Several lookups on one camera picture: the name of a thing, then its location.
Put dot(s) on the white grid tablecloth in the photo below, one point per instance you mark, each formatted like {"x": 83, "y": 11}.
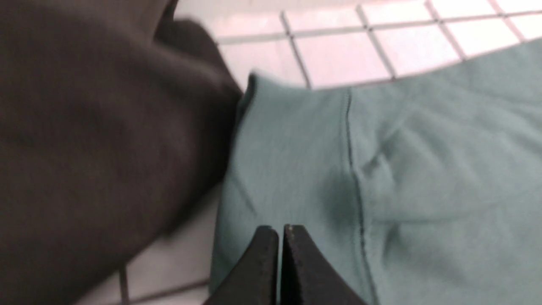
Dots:
{"x": 321, "y": 48}

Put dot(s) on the green long-sleeve shirt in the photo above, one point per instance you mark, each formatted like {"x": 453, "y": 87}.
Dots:
{"x": 421, "y": 191}

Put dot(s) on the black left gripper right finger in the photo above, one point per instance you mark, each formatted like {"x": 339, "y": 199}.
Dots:
{"x": 307, "y": 278}

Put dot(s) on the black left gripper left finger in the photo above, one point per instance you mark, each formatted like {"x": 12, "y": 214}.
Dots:
{"x": 253, "y": 279}

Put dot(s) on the dark olive shirt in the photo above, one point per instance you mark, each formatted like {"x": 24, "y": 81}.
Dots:
{"x": 114, "y": 117}

